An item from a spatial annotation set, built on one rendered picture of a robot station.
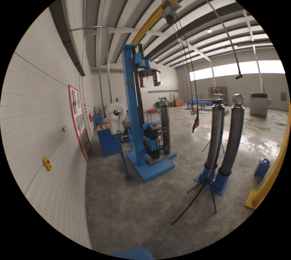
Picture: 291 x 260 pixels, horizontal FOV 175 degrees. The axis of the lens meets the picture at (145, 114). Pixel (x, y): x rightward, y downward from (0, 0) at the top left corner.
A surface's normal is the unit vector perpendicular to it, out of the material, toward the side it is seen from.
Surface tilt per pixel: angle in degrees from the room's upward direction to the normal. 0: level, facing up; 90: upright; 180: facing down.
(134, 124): 90
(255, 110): 90
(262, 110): 90
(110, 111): 90
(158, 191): 0
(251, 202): 0
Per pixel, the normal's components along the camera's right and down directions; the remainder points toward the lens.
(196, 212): -0.12, -0.98
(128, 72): 0.45, 0.10
